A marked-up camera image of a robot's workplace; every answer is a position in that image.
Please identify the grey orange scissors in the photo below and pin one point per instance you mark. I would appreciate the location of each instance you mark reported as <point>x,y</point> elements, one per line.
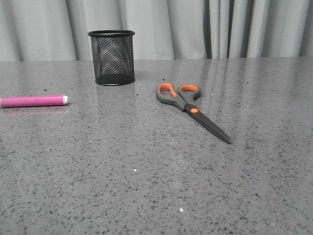
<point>184,99</point>

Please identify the pink marker pen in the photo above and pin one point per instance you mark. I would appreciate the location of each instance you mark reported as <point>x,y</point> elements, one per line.
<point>33,101</point>

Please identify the black mesh pen holder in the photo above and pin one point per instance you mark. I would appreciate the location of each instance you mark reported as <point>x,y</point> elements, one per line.
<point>113,57</point>

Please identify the grey curtain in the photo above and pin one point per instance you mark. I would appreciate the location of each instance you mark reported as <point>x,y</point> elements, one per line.
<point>56,30</point>

